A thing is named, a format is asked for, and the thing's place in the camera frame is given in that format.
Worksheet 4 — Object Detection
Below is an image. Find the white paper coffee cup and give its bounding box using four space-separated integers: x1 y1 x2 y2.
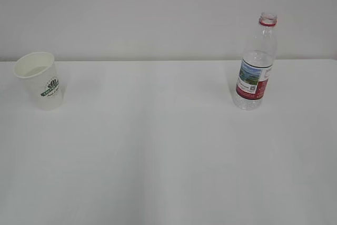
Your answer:
13 52 63 111

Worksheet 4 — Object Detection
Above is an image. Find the clear plastic water bottle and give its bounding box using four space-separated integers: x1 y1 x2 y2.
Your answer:
233 12 277 111

